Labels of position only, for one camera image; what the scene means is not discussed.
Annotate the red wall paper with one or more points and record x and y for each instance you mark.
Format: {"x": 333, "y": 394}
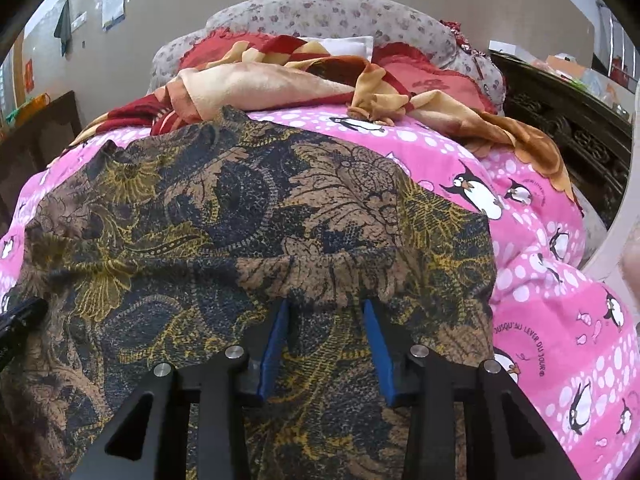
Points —
{"x": 29, "y": 75}

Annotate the white ornate upholstered chair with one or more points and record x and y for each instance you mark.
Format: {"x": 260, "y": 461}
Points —
{"x": 610, "y": 260}

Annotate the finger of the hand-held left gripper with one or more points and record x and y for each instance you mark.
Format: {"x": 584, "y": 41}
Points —
{"x": 22, "y": 315}

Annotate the red floral cloth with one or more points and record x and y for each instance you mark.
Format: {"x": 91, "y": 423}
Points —
{"x": 457, "y": 35}

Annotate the white box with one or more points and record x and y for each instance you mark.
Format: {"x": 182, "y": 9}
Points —
{"x": 507, "y": 47}

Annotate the white pillow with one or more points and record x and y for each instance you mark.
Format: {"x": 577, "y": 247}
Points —
{"x": 345, "y": 46}

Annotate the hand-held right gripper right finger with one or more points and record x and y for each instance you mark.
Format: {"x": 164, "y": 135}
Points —
{"x": 380, "y": 355}

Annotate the brown floral patterned shirt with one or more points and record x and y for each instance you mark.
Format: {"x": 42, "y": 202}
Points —
{"x": 200, "y": 240}

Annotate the hanging dark cloth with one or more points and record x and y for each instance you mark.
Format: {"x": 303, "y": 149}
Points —
{"x": 63, "y": 27}

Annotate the floral upholstered headboard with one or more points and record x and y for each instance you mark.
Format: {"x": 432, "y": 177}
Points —
{"x": 325, "y": 12}

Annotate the white wall switch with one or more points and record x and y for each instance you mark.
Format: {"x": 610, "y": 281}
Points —
{"x": 78, "y": 20}

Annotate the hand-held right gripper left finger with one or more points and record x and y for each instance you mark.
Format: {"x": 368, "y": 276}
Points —
{"x": 272, "y": 350}

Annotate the red and yellow blanket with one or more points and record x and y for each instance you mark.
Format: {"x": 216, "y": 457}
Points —
{"x": 250, "y": 85}

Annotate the metal window grille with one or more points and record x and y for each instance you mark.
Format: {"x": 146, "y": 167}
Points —
{"x": 612, "y": 35}

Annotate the carved dark wooden cabinet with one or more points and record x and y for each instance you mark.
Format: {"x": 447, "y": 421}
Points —
{"x": 565, "y": 125}

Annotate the pink penguin print blanket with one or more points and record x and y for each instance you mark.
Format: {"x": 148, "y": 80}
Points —
{"x": 550, "y": 350}

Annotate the plain dark wooden cabinet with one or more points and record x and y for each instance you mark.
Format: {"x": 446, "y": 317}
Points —
{"x": 45, "y": 135}

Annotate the green and orange bag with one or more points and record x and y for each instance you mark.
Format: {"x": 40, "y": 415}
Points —
{"x": 30, "y": 107}

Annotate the red frilled pillow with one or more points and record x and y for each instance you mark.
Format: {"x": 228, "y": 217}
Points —
{"x": 215, "y": 52}
{"x": 435, "y": 77}

